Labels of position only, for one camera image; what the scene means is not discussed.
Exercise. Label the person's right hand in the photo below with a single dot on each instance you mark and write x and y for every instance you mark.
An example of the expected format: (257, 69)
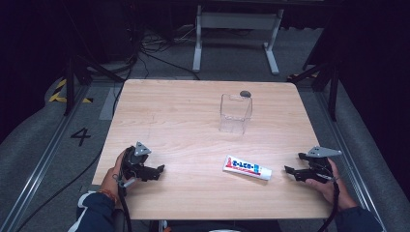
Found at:
(338, 191)

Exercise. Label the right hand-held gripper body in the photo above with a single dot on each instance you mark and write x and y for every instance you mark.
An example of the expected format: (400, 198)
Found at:
(322, 167)

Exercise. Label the white metal desk frame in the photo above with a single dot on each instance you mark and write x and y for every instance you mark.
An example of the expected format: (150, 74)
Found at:
(238, 21)

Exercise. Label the person's left hand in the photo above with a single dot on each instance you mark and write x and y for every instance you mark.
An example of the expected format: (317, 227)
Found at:
(112, 180)

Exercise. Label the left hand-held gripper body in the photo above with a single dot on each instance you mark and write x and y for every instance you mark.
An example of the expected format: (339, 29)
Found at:
(132, 161)

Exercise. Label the clear plastic container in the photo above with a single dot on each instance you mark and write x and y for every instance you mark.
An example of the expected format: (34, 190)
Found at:
(235, 114)

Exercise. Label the yellow and black floor tape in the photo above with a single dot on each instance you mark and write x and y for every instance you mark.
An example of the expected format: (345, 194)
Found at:
(58, 95)

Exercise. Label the white toothpaste tube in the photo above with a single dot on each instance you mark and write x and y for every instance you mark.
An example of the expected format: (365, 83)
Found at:
(246, 167)

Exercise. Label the black tripod stand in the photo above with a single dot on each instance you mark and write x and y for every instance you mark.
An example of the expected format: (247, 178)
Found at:
(69, 80)
(332, 83)

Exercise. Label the orange wristband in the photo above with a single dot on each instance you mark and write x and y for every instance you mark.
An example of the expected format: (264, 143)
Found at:
(108, 194)

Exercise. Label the small dark grey round object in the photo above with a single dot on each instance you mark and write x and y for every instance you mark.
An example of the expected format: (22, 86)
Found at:
(245, 93)

